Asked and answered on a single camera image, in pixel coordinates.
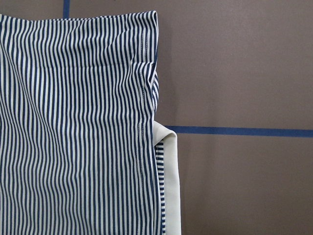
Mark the navy white striped polo shirt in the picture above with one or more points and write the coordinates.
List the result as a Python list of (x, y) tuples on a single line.
[(80, 150)]

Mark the long blue tape strip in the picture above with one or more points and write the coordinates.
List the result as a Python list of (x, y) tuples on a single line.
[(267, 132)]

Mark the crossing blue tape strip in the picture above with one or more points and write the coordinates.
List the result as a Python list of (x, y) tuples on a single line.
[(66, 9)]

